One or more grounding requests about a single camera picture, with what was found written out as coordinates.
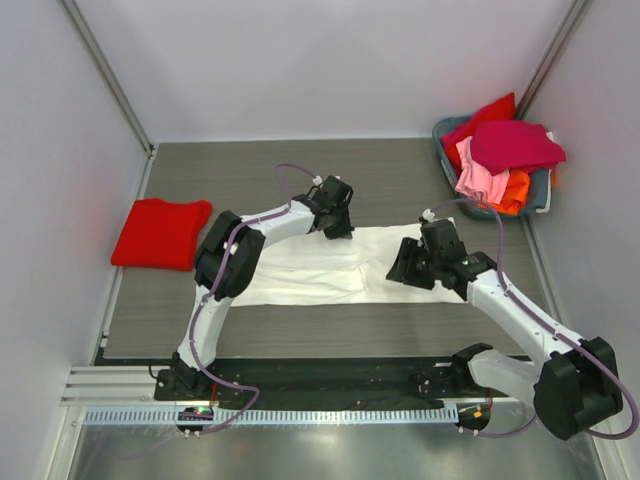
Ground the white printed t shirt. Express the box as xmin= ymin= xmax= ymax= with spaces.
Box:
xmin=233 ymin=224 xmax=463 ymax=307

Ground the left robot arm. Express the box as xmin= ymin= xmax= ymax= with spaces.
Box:
xmin=154 ymin=175 xmax=353 ymax=401

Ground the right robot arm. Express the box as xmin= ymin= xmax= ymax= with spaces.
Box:
xmin=386 ymin=219 xmax=624 ymax=440

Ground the pink t shirt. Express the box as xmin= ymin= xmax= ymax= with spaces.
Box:
xmin=455 ymin=136 xmax=510 ymax=204

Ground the orange t shirt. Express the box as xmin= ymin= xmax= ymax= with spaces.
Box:
xmin=481 ymin=169 xmax=531 ymax=216

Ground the grey t shirt in basket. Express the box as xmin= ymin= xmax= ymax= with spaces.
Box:
xmin=518 ymin=169 xmax=552 ymax=216

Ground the grey-blue laundry basket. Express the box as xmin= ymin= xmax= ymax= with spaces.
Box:
xmin=431 ymin=115 xmax=551 ymax=222

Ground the magenta t shirt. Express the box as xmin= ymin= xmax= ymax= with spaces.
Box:
xmin=470 ymin=120 xmax=567 ymax=175

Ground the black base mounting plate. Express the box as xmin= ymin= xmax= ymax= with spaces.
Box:
xmin=153 ymin=355 xmax=511 ymax=407

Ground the red t shirt in basket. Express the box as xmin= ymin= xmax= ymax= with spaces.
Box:
xmin=441 ymin=92 xmax=516 ymax=175

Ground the folded red t shirt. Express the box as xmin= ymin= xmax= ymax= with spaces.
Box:
xmin=110 ymin=198 xmax=213 ymax=271

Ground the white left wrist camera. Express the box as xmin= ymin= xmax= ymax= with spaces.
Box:
xmin=312 ymin=175 xmax=341 ymax=187

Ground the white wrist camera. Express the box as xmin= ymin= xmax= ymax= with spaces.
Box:
xmin=312 ymin=175 xmax=341 ymax=187
xmin=419 ymin=209 xmax=438 ymax=224

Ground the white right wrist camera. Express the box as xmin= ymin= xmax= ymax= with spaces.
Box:
xmin=419 ymin=209 xmax=438 ymax=224

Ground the slotted white cable duct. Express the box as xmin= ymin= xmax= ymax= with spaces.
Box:
xmin=84 ymin=404 xmax=458 ymax=427

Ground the right aluminium corner post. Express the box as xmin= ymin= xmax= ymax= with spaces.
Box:
xmin=515 ymin=0 xmax=594 ymax=120

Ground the aluminium corner post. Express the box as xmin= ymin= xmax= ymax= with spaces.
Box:
xmin=58 ymin=0 xmax=154 ymax=157
xmin=515 ymin=0 xmax=594 ymax=120

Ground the left aluminium corner post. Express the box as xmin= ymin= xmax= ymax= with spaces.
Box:
xmin=58 ymin=0 xmax=154 ymax=157

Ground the aluminium frame rail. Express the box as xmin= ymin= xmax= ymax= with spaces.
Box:
xmin=59 ymin=360 xmax=551 ymax=407

